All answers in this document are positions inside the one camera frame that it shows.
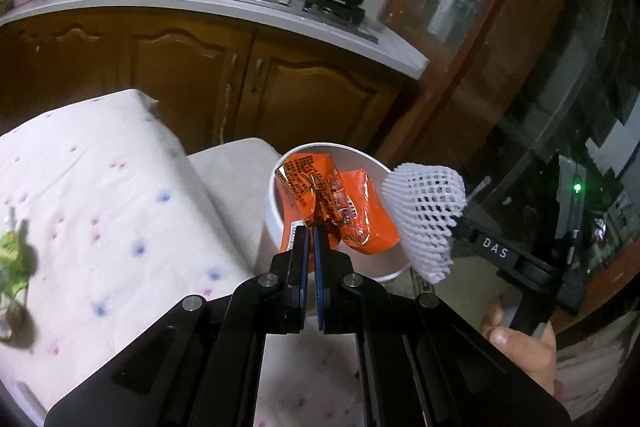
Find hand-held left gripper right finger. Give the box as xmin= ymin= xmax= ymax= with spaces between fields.
xmin=314 ymin=224 xmax=572 ymax=427

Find wooden base cabinets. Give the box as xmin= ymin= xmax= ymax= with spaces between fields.
xmin=0 ymin=9 xmax=406 ymax=158

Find orange snack wrapper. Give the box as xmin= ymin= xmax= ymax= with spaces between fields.
xmin=276 ymin=153 xmax=401 ymax=258

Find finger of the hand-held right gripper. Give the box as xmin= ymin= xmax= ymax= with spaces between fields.
xmin=450 ymin=214 xmax=478 ymax=244

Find person's right hand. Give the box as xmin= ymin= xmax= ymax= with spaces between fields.
xmin=480 ymin=297 xmax=558 ymax=395

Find white foam fruit net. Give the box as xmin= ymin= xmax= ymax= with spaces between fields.
xmin=382 ymin=163 xmax=467 ymax=284

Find floral white tablecloth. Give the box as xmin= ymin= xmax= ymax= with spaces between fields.
xmin=0 ymin=89 xmax=366 ymax=427

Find white round bin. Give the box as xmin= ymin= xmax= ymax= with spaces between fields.
xmin=264 ymin=142 xmax=412 ymax=284

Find white kitchen countertop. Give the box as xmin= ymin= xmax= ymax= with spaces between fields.
xmin=0 ymin=0 xmax=431 ymax=80

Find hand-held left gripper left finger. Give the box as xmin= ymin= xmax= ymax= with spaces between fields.
xmin=44 ymin=224 xmax=311 ymax=427

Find green blurred wrapper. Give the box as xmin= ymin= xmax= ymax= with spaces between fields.
xmin=0 ymin=219 xmax=41 ymax=350

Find tall wooden glass-door cabinet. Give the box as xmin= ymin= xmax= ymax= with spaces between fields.
xmin=375 ymin=0 xmax=640 ymax=343

